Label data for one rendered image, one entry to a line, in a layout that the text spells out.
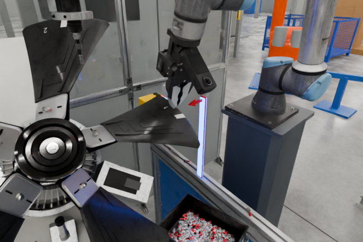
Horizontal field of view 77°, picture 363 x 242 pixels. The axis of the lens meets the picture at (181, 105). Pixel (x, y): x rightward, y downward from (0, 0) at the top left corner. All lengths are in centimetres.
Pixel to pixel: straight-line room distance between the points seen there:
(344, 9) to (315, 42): 746
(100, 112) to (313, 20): 109
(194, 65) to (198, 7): 12
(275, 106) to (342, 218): 133
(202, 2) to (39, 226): 69
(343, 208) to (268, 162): 130
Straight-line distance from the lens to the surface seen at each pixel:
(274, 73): 101
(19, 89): 84
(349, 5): 836
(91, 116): 137
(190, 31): 52
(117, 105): 140
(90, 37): 64
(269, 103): 106
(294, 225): 202
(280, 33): 414
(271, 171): 112
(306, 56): 93
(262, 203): 125
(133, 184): 68
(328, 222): 215
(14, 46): 91
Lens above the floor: 148
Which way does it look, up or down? 26 degrees down
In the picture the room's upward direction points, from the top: straight up
